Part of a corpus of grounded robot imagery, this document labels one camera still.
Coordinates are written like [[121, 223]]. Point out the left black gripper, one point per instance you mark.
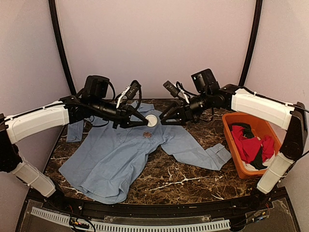
[[122, 117]]

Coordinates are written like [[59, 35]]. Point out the red garment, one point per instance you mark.
[[268, 147]]

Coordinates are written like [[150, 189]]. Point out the round floral brooch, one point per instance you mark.
[[152, 120]]

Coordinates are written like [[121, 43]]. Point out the black front rail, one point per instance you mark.
[[234, 209]]

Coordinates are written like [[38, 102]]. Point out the white garment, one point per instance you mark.
[[267, 163]]

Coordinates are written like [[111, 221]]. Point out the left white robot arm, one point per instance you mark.
[[89, 101]]

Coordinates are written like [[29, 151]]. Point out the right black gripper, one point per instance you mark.
[[183, 111]]

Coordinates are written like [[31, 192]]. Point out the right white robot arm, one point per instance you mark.
[[288, 120]]

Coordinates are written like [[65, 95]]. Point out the black frame post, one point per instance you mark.
[[252, 41], [60, 46]]

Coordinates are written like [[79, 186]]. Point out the left black frame post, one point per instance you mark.
[[60, 46]]

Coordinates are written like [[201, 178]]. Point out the light blue shirt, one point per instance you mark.
[[109, 160]]

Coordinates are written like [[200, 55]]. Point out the round iridescent brooch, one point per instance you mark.
[[147, 134]]

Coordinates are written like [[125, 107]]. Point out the right black frame post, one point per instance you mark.
[[252, 41]]

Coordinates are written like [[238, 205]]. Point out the orange plastic basin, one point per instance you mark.
[[260, 128]]

